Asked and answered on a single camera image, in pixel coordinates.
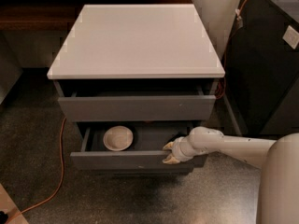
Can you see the grey drawer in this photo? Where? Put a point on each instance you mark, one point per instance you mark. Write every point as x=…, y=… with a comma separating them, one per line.
x=183, y=171
x=146, y=151
x=133, y=104

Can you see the grey drawer cabinet white top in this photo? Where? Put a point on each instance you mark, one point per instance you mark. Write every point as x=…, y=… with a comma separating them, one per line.
x=135, y=46

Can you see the black cabinet on right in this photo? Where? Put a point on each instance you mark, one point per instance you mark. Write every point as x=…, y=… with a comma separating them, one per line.
x=262, y=70

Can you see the light wooden board corner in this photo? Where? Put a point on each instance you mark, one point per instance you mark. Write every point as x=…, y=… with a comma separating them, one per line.
x=10, y=208

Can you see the white square tag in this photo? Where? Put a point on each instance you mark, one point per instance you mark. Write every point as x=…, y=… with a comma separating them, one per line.
x=291, y=37

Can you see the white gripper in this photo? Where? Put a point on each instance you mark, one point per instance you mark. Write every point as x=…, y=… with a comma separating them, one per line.
x=177, y=150

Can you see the white ceramic bowl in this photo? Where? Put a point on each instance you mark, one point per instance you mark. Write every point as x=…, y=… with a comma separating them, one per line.
x=118, y=138

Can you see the grey bottom drawer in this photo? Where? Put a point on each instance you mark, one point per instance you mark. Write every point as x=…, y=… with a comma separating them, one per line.
x=183, y=171

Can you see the dark wooden shelf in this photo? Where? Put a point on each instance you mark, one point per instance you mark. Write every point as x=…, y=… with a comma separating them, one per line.
x=54, y=15

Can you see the grey top drawer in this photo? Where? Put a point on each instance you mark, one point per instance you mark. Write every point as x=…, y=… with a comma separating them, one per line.
x=133, y=104

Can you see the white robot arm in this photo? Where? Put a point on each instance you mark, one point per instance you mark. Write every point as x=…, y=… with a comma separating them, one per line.
x=278, y=160

